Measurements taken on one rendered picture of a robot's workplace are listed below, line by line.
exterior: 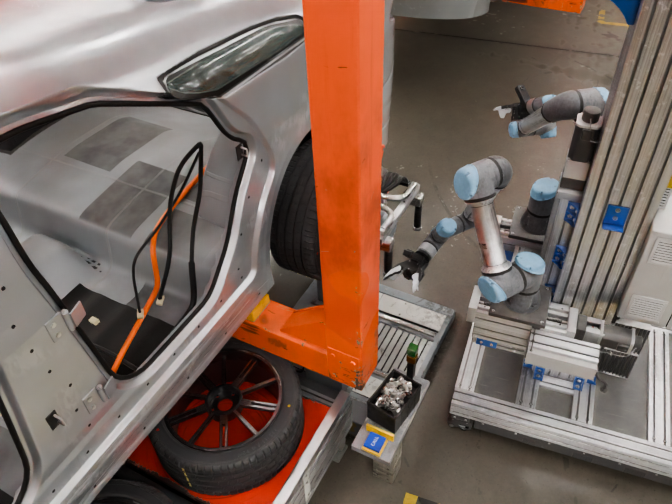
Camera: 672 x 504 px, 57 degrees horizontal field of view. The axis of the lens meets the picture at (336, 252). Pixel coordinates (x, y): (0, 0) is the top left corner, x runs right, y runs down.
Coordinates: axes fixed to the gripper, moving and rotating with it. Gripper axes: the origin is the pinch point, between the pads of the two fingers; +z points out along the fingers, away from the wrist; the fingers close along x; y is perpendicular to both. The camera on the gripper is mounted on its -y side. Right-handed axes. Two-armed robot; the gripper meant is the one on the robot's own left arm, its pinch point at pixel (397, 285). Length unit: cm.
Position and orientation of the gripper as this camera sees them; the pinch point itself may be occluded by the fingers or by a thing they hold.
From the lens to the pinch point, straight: 259.2
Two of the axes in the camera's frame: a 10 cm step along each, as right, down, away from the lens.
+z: -5.9, 6.9, -4.1
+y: 2.5, 6.5, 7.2
